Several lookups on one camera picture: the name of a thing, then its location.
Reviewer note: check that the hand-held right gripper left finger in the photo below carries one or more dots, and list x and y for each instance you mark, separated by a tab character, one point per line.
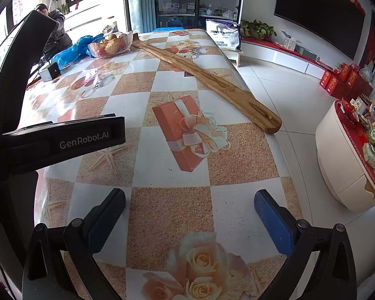
107	222

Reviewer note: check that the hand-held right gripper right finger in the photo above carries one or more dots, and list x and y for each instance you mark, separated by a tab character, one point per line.
273	225

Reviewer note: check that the grey cardboard box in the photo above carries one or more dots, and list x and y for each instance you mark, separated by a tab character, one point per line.
22	68

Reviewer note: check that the patterned tablecloth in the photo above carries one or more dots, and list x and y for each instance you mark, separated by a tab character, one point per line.
175	193

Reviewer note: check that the grey power adapter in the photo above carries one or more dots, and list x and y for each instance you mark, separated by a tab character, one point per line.
50	72

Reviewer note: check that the round white side table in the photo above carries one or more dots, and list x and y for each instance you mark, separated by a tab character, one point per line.
337	156

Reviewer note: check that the blue plastic bag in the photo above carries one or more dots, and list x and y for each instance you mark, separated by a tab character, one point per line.
78	48

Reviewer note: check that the glass bowl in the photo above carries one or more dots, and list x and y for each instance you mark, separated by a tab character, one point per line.
95	53

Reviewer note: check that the pile of snack packets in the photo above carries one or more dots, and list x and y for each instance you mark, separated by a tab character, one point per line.
372	125

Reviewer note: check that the red gift box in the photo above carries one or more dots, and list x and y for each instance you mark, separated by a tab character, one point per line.
353	76
328	82
343	72

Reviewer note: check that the long wooden board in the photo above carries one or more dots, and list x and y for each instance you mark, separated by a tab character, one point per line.
206	76

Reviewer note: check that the white low cabinet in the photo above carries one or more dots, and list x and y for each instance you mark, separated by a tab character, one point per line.
287	57

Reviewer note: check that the small wooden stool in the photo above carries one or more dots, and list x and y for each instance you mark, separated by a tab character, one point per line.
236	57

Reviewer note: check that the teal curtain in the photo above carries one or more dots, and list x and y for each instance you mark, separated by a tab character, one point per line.
140	3

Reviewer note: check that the white printed sack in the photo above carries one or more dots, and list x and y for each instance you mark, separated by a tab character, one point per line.
223	34

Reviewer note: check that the potted green plant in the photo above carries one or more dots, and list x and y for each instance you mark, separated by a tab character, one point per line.
257	28

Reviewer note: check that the black wall television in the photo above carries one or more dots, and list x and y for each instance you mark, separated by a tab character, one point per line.
318	9

